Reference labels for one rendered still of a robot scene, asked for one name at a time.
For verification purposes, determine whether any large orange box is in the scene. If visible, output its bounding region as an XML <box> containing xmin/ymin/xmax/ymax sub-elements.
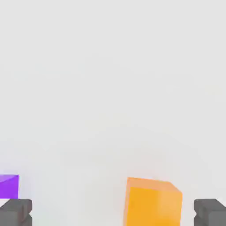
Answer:
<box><xmin>123</xmin><ymin>177</ymin><xmax>183</xmax><ymax>226</ymax></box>

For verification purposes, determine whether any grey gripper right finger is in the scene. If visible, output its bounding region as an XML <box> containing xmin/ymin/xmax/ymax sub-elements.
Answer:
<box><xmin>193</xmin><ymin>198</ymin><xmax>226</xmax><ymax>226</ymax></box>

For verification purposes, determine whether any large purple box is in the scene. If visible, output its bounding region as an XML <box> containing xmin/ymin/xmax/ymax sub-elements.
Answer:
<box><xmin>0</xmin><ymin>174</ymin><xmax>19</xmax><ymax>200</ymax></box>

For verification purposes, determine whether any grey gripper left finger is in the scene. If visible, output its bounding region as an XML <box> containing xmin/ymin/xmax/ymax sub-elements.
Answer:
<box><xmin>0</xmin><ymin>198</ymin><xmax>33</xmax><ymax>226</ymax></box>

